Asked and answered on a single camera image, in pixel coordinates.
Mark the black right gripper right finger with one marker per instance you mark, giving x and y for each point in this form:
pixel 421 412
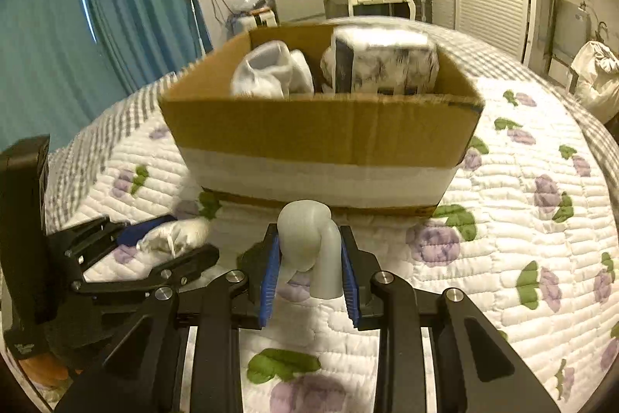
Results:
pixel 474 368

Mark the operator hand orange glove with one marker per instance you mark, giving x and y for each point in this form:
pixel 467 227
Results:
pixel 47 370

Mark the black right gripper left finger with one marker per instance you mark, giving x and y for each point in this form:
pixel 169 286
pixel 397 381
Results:
pixel 141 368

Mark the white mesh cloth bundle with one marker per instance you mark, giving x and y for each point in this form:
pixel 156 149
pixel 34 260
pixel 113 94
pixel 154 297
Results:
pixel 272 70

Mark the white quilt purple flowers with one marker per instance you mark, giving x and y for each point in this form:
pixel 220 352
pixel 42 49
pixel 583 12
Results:
pixel 525 229

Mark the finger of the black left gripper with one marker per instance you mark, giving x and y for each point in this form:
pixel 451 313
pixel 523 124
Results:
pixel 86 243
pixel 175 273

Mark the white knotted sock toy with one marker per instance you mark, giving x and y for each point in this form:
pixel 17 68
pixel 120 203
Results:
pixel 175 238

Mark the open cardboard box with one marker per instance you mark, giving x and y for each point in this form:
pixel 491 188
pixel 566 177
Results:
pixel 366 153

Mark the teal window curtain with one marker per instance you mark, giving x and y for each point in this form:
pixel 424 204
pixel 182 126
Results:
pixel 63 62

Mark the grey checked bed sheet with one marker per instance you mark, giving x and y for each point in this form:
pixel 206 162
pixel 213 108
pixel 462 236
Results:
pixel 73 169

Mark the large tissue pack floral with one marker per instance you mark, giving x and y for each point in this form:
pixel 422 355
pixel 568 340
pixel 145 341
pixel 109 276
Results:
pixel 380 60

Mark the white suitcase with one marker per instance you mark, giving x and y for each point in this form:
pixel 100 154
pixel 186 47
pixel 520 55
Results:
pixel 250 20

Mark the small grey refrigerator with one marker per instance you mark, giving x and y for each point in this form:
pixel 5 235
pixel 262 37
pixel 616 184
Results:
pixel 298 11

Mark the dark suitcase beside table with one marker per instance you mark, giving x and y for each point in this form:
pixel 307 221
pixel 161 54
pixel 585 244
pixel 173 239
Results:
pixel 424 11

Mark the white stuffed laundry bag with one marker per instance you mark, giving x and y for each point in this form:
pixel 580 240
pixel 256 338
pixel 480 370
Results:
pixel 595 80

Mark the grey soft tube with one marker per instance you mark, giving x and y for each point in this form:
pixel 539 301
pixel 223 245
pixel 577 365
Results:
pixel 309 240

